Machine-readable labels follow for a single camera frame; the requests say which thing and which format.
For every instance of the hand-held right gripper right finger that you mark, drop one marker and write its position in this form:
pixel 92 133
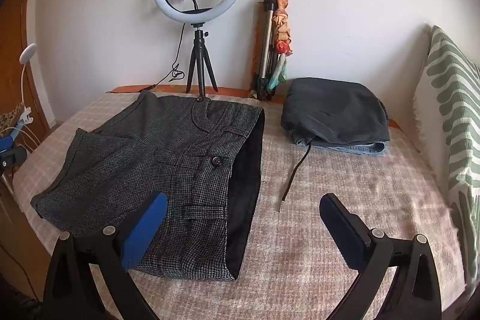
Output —
pixel 343 230

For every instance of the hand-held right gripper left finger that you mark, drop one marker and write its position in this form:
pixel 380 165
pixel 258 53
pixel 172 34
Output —
pixel 144 230

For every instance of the grey houndstooth pants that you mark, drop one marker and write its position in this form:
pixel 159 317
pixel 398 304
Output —
pixel 157 170

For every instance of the dark grey folded pants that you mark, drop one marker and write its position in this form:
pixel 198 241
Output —
pixel 333 112

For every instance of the pink checked blanket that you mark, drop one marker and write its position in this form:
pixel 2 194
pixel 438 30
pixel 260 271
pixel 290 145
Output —
pixel 337 215

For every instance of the blue folded jeans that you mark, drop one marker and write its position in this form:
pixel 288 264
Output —
pixel 360 148

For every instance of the blue clamp device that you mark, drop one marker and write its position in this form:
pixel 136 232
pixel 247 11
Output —
pixel 9 155

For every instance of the green striped white cushion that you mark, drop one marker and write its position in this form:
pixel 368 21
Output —
pixel 450 117

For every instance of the black mini tripod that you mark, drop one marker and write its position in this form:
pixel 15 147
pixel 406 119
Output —
pixel 200 61

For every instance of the silver folded tripod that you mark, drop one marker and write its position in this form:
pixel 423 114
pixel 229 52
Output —
pixel 265 54

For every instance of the orange patterned scarf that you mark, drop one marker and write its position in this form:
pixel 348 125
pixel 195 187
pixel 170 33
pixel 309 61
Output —
pixel 283 39

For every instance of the white gooseneck lamp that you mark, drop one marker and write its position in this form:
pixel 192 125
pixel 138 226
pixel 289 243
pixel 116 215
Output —
pixel 25 61

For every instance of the wooden door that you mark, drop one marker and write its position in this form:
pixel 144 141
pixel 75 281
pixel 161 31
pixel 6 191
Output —
pixel 32 54

